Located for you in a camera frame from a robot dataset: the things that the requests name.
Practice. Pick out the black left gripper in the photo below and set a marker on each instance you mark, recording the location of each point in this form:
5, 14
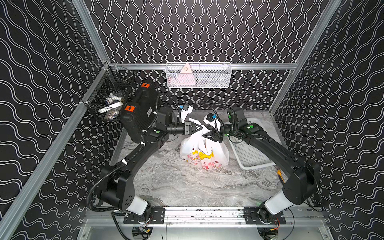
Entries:
187, 128

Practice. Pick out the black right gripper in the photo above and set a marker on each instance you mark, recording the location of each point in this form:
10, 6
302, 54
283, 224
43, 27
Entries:
211, 135

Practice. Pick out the white printed plastic bag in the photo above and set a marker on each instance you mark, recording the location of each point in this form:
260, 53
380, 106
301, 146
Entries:
203, 153

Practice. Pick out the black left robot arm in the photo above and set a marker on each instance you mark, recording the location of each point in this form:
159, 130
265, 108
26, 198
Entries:
116, 184

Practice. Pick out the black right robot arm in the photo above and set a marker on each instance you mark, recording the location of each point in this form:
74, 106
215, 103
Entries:
302, 175

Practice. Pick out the white perforated plastic basket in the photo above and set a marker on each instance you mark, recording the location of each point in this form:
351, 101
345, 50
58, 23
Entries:
248, 157

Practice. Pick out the pink triangular card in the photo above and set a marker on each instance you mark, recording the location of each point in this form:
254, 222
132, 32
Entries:
185, 77

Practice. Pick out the black hard tool case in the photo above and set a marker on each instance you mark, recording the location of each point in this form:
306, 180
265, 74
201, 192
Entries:
137, 115

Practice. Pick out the clear wall-mounted tray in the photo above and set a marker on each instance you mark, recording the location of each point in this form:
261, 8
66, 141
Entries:
208, 75

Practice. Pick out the yellow handled pliers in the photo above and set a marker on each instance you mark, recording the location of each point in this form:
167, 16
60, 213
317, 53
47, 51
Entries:
280, 175

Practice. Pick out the white items in wire basket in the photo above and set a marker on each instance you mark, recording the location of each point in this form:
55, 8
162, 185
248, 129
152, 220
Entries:
112, 106

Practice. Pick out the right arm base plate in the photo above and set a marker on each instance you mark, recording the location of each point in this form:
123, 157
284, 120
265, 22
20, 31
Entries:
256, 216

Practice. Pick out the black wire mesh basket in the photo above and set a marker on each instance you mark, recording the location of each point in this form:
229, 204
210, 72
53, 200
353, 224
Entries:
116, 79

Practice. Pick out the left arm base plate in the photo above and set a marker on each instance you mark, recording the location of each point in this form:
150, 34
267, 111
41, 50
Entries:
152, 215

